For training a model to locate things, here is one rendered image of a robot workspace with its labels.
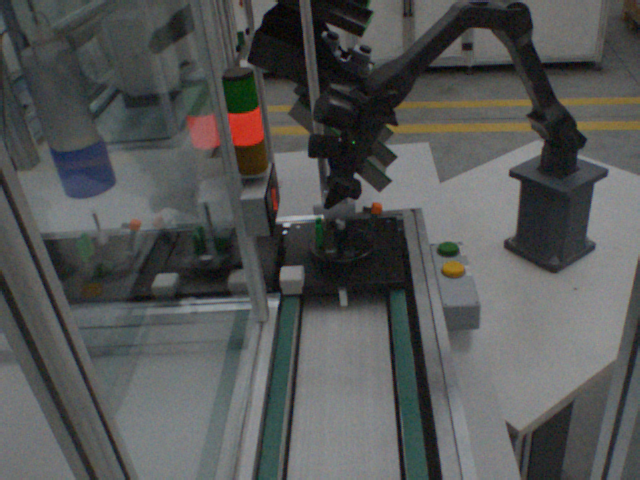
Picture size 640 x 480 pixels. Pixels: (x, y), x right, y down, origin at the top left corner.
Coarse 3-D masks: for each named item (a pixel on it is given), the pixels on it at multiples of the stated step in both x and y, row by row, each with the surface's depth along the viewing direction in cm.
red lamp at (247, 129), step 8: (248, 112) 89; (256, 112) 90; (232, 120) 90; (240, 120) 89; (248, 120) 89; (256, 120) 90; (232, 128) 91; (240, 128) 90; (248, 128) 90; (256, 128) 91; (232, 136) 92; (240, 136) 91; (248, 136) 91; (256, 136) 91; (240, 144) 91; (248, 144) 91
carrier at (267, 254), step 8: (280, 224) 137; (280, 232) 135; (264, 240) 132; (272, 240) 132; (280, 240) 132; (264, 248) 130; (272, 248) 129; (280, 248) 131; (264, 256) 127; (272, 256) 127; (264, 264) 125; (272, 264) 124; (264, 272) 122; (272, 272) 122; (264, 280) 120; (272, 280) 120; (272, 288) 118
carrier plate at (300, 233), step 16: (304, 224) 137; (384, 224) 133; (288, 240) 132; (304, 240) 131; (384, 240) 128; (288, 256) 126; (304, 256) 126; (384, 256) 123; (400, 256) 122; (320, 272) 120; (336, 272) 120; (352, 272) 119; (368, 272) 119; (384, 272) 118; (400, 272) 118; (304, 288) 117; (320, 288) 117; (336, 288) 117; (352, 288) 117; (368, 288) 117; (384, 288) 117; (400, 288) 116
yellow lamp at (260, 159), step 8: (256, 144) 92; (264, 144) 94; (240, 152) 92; (248, 152) 92; (256, 152) 92; (264, 152) 94; (240, 160) 93; (248, 160) 93; (256, 160) 93; (264, 160) 94; (240, 168) 94; (248, 168) 93; (256, 168) 94; (264, 168) 95
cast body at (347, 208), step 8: (344, 200) 118; (352, 200) 119; (312, 208) 121; (320, 208) 121; (336, 208) 119; (344, 208) 119; (352, 208) 119; (328, 216) 120; (336, 216) 120; (344, 216) 120; (352, 216) 120
